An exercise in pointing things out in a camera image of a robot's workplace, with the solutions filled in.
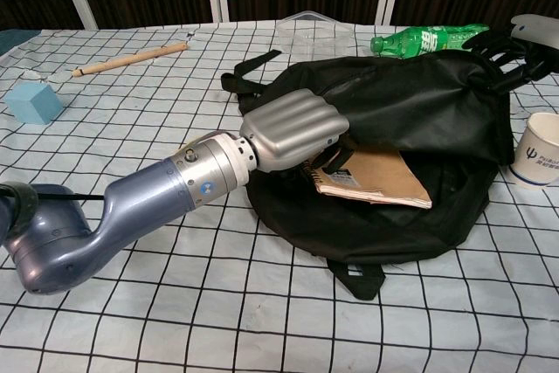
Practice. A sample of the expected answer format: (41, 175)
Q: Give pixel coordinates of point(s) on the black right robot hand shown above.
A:
(519, 56)

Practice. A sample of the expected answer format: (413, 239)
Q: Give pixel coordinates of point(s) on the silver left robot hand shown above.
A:
(292, 128)

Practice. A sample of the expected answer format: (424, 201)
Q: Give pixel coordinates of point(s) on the brown spiral notebook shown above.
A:
(375, 181)

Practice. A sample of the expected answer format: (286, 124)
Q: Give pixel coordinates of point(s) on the black backpack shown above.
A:
(406, 128)

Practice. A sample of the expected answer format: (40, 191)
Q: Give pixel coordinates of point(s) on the blue left robot arm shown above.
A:
(144, 191)

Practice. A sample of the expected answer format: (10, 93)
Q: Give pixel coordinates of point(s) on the clear plastic container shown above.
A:
(312, 36)

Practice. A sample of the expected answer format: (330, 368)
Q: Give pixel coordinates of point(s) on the white paper cup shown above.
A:
(536, 150)

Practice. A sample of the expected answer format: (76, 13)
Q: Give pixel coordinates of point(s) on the green plastic soda bottle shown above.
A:
(419, 41)

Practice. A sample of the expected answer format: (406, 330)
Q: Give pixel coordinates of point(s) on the wooden rolling pin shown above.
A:
(131, 58)

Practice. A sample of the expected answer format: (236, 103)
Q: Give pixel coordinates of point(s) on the white black grid tablecloth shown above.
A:
(174, 303)

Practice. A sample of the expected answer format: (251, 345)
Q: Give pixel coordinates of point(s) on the light blue foam cube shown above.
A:
(32, 102)

